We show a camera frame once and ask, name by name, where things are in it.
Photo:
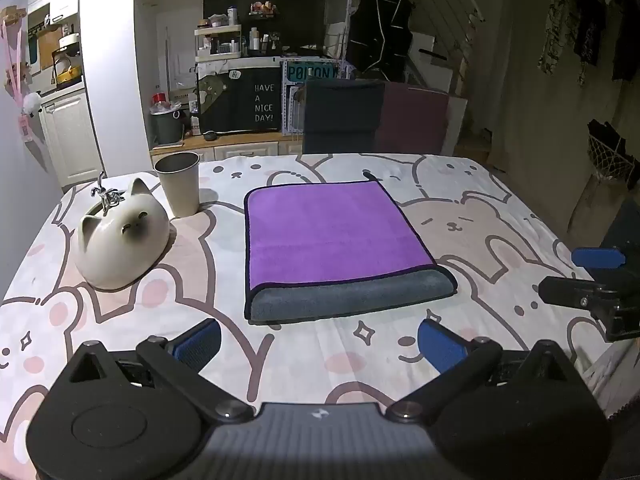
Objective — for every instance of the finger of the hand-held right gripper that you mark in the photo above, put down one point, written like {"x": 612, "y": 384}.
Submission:
{"x": 597, "y": 257}
{"x": 565, "y": 290}

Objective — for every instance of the white cat-shaped ceramic bowl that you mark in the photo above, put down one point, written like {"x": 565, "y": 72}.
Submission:
{"x": 120, "y": 245}

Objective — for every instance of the white shelf rack with bottles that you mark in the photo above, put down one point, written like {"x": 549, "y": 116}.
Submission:
{"x": 220, "y": 40}

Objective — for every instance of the dark chair back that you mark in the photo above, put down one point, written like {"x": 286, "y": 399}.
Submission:
{"x": 342, "y": 117}

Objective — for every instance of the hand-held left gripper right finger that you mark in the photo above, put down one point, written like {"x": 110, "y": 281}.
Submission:
{"x": 440, "y": 346}

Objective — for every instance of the beige cup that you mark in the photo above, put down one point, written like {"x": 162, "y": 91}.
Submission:
{"x": 179, "y": 185}

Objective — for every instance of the dark green trash bin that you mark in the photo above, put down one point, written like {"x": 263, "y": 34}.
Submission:
{"x": 167, "y": 125}

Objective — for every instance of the bunny printed tablecloth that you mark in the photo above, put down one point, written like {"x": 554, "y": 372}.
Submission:
{"x": 500, "y": 230}

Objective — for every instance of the white net basket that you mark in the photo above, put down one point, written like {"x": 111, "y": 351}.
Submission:
{"x": 612, "y": 157}

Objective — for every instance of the hanging dark clothes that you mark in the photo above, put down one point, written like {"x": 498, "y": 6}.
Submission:
{"x": 590, "y": 25}

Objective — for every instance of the purple and grey towel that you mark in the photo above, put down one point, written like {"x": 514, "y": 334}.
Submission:
{"x": 330, "y": 240}

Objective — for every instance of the silver metal ornament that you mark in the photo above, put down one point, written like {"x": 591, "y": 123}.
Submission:
{"x": 106, "y": 197}

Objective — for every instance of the white cabinet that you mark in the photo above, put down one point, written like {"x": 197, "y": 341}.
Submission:
{"x": 70, "y": 135}

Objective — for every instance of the purple board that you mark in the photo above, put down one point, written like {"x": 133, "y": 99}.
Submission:
{"x": 412, "y": 120}

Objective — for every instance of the black hanging jacket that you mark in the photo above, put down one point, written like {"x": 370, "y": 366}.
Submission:
{"x": 380, "y": 30}

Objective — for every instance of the black lettered cloth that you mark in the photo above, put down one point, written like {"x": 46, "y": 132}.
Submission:
{"x": 245, "y": 102}

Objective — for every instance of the yellow kettle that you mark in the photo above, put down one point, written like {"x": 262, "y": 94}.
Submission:
{"x": 67, "y": 71}

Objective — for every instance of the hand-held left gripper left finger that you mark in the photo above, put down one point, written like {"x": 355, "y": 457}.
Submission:
{"x": 199, "y": 344}

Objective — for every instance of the teal lettered sign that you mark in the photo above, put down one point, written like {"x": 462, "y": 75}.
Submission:
{"x": 310, "y": 71}

